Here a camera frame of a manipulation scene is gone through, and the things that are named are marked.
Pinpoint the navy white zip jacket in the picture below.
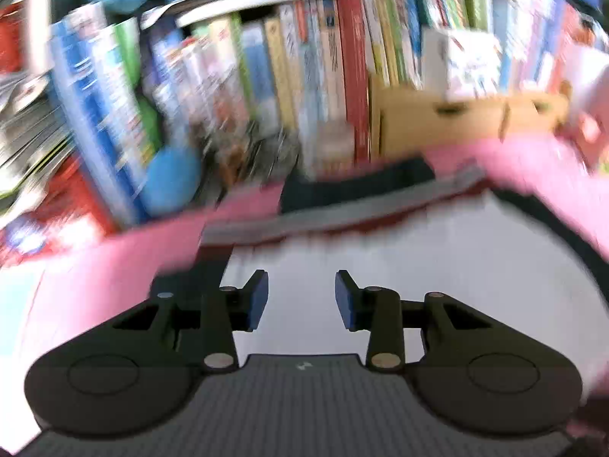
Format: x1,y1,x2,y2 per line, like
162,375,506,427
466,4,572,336
199,167,608,391

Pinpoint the blue plush ball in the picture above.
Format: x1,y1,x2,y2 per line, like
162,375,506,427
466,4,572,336
140,147,201,217

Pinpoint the pink bunny print towel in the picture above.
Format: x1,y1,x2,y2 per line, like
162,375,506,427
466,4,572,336
1,134,608,453

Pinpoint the black miniature bicycle model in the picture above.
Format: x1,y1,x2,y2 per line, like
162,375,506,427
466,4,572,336
203,122,301,192

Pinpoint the red plastic crate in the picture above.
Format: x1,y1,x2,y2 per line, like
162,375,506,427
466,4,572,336
1,155,120,266

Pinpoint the wooden drawer organizer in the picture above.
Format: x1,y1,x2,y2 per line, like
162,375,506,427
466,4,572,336
368,75,570,160

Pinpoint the row of upright books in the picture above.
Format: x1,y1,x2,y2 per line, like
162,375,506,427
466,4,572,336
49,0,370,228

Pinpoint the pink wooden toy shelf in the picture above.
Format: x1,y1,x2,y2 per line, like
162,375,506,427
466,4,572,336
569,112,608,174

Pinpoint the stack of magazines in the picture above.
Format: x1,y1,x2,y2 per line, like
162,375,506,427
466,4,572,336
1,72,73,226

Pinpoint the row of slanted books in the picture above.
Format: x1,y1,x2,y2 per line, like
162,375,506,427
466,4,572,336
363,0,608,98

